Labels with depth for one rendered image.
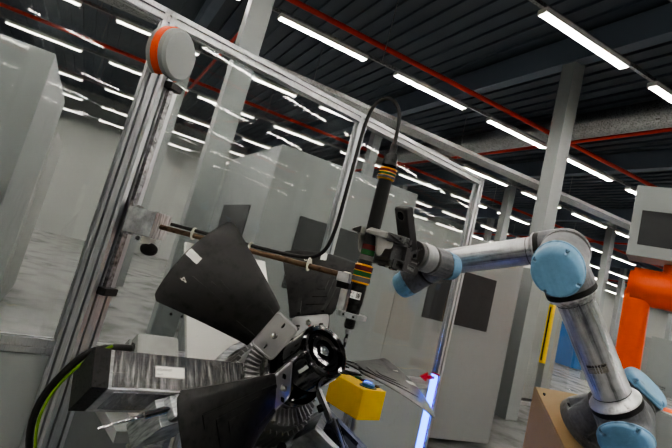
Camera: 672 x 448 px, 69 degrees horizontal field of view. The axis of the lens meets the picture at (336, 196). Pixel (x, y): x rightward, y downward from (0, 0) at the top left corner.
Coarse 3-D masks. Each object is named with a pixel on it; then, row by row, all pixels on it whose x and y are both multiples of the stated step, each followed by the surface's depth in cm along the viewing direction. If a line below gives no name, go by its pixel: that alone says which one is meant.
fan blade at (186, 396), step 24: (216, 384) 84; (240, 384) 88; (264, 384) 93; (192, 408) 79; (216, 408) 83; (240, 408) 87; (264, 408) 93; (192, 432) 79; (216, 432) 82; (240, 432) 88
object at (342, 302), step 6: (342, 276) 116; (348, 276) 116; (342, 282) 115; (348, 282) 116; (342, 288) 116; (348, 288) 115; (342, 294) 115; (348, 294) 116; (342, 300) 115; (336, 306) 115; (342, 306) 115; (342, 312) 113; (348, 312) 113; (348, 318) 112; (354, 318) 112; (360, 318) 112; (366, 318) 114
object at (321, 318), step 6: (294, 318) 117; (300, 318) 117; (306, 318) 117; (312, 318) 116; (318, 318) 116; (324, 318) 116; (294, 324) 116; (300, 324) 115; (312, 324) 115; (318, 324) 114; (324, 324) 114; (300, 330) 114; (294, 336) 113
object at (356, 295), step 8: (392, 144) 121; (392, 152) 120; (384, 160) 120; (392, 160) 119; (352, 288) 115; (360, 288) 114; (352, 296) 114; (360, 296) 114; (352, 304) 114; (360, 304) 114; (352, 312) 114; (352, 320) 114; (352, 328) 114
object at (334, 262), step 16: (320, 256) 134; (336, 256) 136; (288, 272) 129; (304, 272) 129; (320, 272) 129; (352, 272) 131; (288, 288) 125; (304, 288) 124; (320, 288) 123; (336, 288) 124; (304, 304) 120; (320, 304) 119; (336, 304) 119
